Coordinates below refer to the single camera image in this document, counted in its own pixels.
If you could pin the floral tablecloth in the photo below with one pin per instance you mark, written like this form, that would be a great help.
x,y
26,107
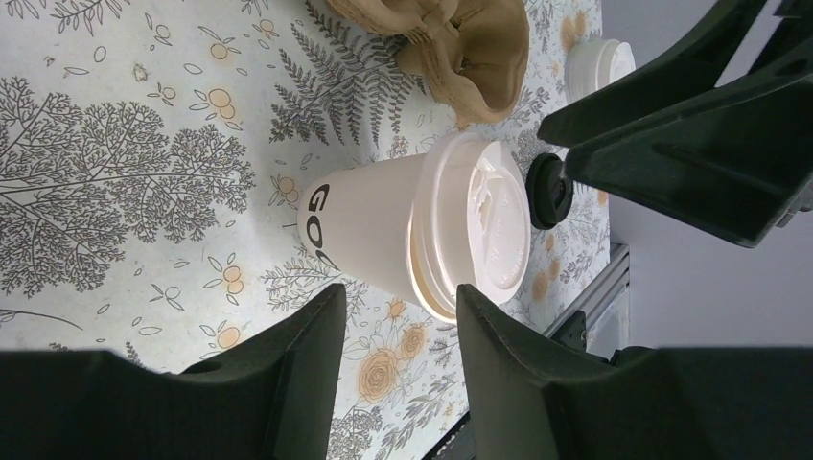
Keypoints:
x,y
153,156

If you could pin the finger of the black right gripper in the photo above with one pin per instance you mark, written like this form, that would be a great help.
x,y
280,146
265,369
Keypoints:
x,y
690,67
729,162

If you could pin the stack of white lids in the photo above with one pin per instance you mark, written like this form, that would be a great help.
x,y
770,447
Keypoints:
x,y
593,65

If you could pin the white coffee lid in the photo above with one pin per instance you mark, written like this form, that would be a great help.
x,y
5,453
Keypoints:
x,y
470,224

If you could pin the white paper coffee cup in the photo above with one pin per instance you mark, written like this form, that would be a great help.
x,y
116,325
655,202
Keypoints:
x,y
358,221

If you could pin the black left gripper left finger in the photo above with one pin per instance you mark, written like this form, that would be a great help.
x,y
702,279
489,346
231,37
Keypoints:
x,y
270,397

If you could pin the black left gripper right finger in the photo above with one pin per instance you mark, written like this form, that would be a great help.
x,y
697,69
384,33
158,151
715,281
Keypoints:
x,y
531,397

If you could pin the stack of brown cup carriers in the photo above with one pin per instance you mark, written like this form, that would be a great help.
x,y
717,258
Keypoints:
x,y
473,54

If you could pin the black coffee lid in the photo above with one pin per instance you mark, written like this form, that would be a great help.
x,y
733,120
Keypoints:
x,y
549,191

